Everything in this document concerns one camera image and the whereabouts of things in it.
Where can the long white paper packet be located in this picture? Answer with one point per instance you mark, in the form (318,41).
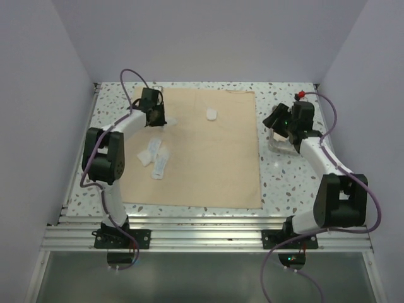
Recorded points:
(159,167)

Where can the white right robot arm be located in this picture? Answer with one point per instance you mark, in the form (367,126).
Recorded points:
(341,201)

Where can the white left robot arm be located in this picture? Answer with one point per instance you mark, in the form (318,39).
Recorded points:
(103,160)

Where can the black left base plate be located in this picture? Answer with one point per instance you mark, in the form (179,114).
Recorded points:
(117,240)

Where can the white gauze pad front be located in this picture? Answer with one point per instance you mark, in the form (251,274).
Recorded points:
(145,157)

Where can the aluminium rail frame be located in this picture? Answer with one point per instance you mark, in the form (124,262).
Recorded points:
(206,254)

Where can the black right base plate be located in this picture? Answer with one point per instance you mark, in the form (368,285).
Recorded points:
(288,240)

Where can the white printed paper packet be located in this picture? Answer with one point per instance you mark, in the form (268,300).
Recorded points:
(153,148)

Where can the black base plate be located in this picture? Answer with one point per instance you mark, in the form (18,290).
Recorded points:
(117,240)
(288,240)

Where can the beige cloth mat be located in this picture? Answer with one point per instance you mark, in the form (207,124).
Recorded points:
(211,164)

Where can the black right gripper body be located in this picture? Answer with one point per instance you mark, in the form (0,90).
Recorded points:
(293,125)

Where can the stainless steel tray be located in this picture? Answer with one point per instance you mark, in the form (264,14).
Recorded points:
(286,148)

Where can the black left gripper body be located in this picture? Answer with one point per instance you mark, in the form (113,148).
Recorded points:
(160,117)

